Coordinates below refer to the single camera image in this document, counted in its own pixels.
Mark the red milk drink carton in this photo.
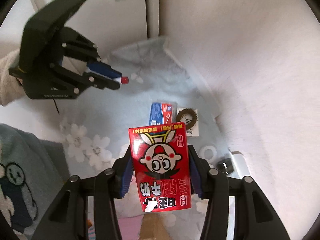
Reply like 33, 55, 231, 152
128, 122, 191, 212

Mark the blue red floss pick box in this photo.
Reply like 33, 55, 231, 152
149, 102, 174, 126

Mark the cream sleeve forearm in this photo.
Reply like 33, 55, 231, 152
0, 49, 25, 106

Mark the black cosmetic jar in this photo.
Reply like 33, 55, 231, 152
216, 158, 234, 175

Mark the clear tape roll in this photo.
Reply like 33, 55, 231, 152
199, 145, 217, 163

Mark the floral blue table cloth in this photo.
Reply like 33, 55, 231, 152
58, 37, 231, 178

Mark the white floral tissue pack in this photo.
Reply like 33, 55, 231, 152
175, 107, 200, 137

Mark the white door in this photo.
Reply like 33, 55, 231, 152
31, 0, 148, 57

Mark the cardboard box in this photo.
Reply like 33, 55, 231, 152
139, 213, 171, 240

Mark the blue penguin sweater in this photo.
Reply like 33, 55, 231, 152
1, 124, 69, 239

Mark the brown spiral hair tie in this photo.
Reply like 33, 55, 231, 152
175, 107, 199, 130

